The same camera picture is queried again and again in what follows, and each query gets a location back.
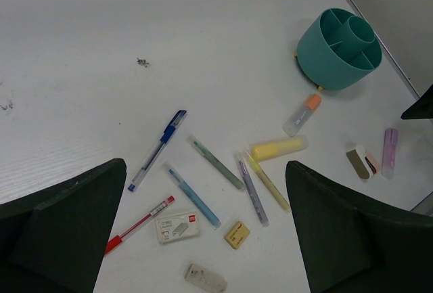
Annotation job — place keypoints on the green slim highlighter pen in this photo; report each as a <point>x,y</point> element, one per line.
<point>215,162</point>

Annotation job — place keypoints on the red gel pen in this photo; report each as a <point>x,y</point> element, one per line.
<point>118,239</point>

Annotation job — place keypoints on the purple slim highlighter pen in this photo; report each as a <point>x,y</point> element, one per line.
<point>258,207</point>

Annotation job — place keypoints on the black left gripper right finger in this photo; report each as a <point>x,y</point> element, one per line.
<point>353,243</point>

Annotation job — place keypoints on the dirty white eraser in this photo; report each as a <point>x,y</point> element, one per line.
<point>205,279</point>

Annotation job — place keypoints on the blue slim highlighter pen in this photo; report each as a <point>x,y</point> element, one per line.
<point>192,195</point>

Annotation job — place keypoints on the yellow eraser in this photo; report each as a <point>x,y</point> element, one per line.
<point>237,235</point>

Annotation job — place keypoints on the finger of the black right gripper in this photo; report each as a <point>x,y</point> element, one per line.
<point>422,108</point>

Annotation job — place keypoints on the yellow slim highlighter pen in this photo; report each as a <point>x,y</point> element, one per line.
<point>272,189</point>

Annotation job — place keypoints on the teal round desk organizer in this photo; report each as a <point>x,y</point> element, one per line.
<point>338,50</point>

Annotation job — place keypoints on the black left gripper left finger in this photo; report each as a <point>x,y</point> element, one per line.
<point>54,239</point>

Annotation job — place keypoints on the fat yellow highlighter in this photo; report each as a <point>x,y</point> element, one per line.
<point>276,148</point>

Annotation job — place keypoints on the small white pink stapler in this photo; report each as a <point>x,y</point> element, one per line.
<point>363,162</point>

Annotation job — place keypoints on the orange capped clear highlighter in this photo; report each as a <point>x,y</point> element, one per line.
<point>301,114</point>

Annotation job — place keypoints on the blue gel pen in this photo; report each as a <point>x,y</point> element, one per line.
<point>169,131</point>

